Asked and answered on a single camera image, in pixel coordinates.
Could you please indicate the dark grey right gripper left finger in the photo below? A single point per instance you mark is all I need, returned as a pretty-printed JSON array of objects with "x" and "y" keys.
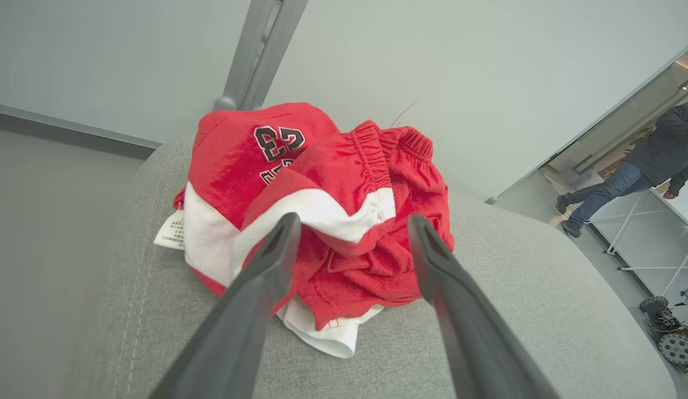
[{"x": 238, "y": 332}]

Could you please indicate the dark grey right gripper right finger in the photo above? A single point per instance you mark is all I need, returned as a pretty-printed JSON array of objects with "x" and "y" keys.
[{"x": 471, "y": 343}]

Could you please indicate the red white basketball shorts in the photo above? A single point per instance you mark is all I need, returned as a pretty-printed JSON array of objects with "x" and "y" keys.
[{"x": 377, "y": 255}]

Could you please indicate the red numbered basketball jersey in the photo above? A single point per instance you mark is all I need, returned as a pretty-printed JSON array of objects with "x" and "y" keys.
[{"x": 227, "y": 160}]

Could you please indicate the grey fabric sofa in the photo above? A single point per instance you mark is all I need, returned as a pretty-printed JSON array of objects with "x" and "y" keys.
[{"x": 543, "y": 310}]

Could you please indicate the white folding table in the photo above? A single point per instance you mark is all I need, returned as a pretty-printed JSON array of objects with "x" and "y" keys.
[{"x": 654, "y": 268}]

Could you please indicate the small wheeled robot device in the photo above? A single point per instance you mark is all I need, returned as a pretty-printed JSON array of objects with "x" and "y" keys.
[{"x": 677, "y": 348}]

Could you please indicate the person in dark jacket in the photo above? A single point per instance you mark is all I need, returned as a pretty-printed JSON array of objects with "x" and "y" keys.
[{"x": 665, "y": 149}]

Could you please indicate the grey metal pole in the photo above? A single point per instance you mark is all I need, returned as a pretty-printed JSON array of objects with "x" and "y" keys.
[{"x": 260, "y": 55}]

